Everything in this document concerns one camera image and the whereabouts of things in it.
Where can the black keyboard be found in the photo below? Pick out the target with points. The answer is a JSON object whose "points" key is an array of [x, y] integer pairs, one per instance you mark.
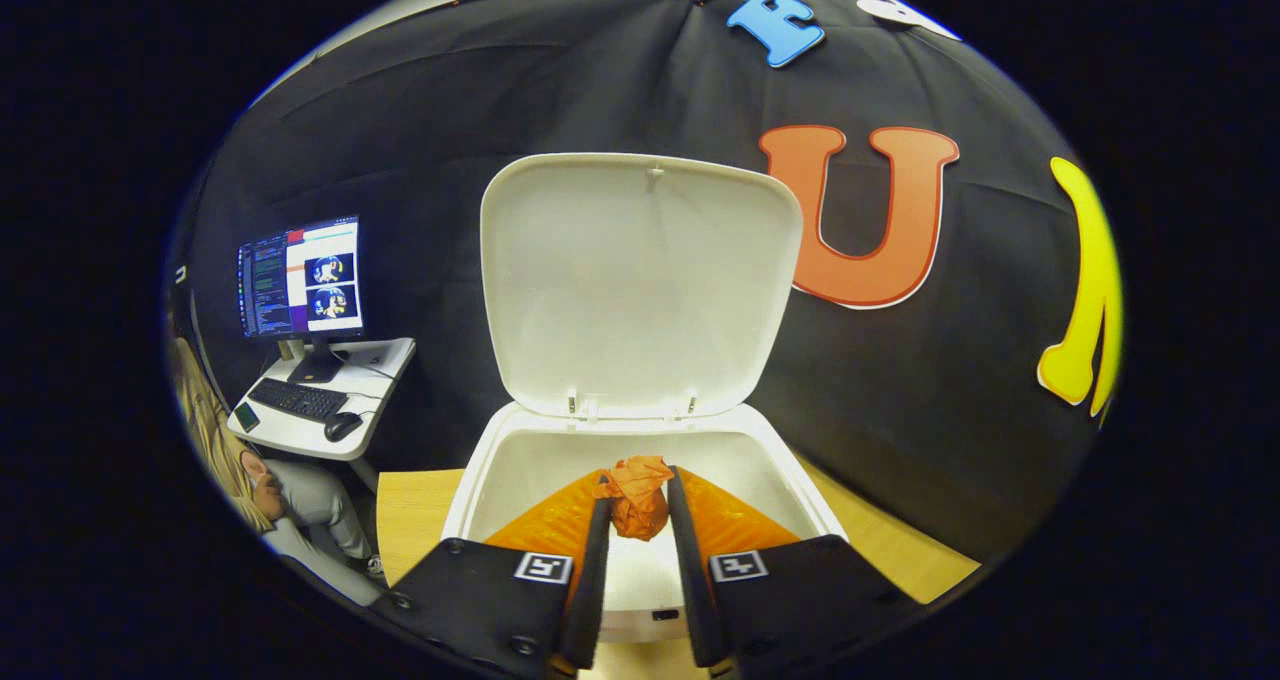
{"points": [[298, 398]]}

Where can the black computer mouse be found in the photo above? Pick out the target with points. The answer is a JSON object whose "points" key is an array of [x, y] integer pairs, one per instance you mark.
{"points": [[343, 426]]}

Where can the wooden desktop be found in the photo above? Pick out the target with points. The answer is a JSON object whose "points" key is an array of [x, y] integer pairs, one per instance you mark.
{"points": [[420, 520]]}

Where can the black backdrop cloth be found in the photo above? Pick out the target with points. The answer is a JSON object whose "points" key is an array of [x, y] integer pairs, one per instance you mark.
{"points": [[400, 140]]}

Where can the dark smartphone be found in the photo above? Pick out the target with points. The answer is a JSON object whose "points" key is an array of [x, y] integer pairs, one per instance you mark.
{"points": [[247, 417]]}

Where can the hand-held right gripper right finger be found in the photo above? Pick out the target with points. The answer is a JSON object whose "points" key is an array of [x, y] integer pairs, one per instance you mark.
{"points": [[690, 580]]}

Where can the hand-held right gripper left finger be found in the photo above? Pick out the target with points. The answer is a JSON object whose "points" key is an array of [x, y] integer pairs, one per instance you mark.
{"points": [[590, 580]]}

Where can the orange paper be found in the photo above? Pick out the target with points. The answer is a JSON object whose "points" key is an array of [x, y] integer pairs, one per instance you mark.
{"points": [[640, 500]]}

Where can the computer monitor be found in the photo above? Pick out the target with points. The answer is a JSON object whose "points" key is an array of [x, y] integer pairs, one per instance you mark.
{"points": [[300, 280]]}

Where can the small white computer desk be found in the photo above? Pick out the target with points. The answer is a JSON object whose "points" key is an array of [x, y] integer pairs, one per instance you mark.
{"points": [[385, 380]]}

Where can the white desktop garbage bin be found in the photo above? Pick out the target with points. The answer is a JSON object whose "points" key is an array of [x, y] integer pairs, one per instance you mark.
{"points": [[640, 280]]}

